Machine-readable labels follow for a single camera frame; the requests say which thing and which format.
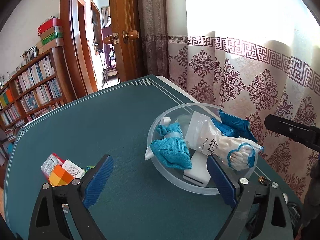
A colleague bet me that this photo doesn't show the white sponge block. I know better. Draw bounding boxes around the white sponge block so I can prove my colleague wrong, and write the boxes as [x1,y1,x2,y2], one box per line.
[183,152,211,187]

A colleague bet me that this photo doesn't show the orange yellow toy brick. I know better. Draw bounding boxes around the orange yellow toy brick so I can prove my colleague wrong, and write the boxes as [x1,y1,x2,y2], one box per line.
[48,165,74,187]

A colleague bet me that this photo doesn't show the pink white tissue pack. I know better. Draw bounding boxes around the pink white tissue pack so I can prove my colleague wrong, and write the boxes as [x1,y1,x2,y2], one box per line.
[41,153,65,179]

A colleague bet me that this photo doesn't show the dark blue snack packet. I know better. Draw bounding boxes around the dark blue snack packet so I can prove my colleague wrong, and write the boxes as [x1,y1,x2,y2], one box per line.
[211,109,258,142]

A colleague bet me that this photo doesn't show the cotton swab bag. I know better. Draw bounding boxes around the cotton swab bag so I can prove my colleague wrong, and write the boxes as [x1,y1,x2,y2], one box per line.
[184,112,264,171]

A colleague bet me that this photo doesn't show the blue towel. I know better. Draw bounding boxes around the blue towel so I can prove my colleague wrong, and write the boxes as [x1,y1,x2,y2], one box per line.
[144,116,193,170]

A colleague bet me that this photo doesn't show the white medicine box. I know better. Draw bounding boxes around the white medicine box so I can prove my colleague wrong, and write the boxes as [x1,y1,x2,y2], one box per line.
[62,159,86,179]

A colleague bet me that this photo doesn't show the clear plastic bowl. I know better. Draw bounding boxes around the clear plastic bowl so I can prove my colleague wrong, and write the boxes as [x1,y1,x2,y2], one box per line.
[145,103,264,195]

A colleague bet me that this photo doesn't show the green table mat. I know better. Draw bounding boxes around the green table mat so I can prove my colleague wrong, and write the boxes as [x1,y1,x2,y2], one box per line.
[3,74,303,240]

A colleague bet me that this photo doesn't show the patterned curtain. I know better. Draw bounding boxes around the patterned curtain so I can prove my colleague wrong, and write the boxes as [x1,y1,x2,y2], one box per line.
[138,0,319,200]

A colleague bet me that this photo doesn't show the large wooden bookshelf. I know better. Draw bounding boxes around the large wooden bookshelf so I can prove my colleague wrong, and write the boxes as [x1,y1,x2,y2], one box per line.
[1,47,76,142]

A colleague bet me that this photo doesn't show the stacked boxes on shelf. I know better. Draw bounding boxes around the stacked boxes on shelf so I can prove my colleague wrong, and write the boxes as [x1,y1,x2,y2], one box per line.
[36,16,64,55]

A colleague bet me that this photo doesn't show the purple hanging clothes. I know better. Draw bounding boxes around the purple hanging clothes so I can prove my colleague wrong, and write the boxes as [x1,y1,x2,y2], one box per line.
[101,24,112,68]

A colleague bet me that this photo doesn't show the wooden door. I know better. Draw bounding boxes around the wooden door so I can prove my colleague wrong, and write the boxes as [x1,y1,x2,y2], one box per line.
[110,0,148,82]

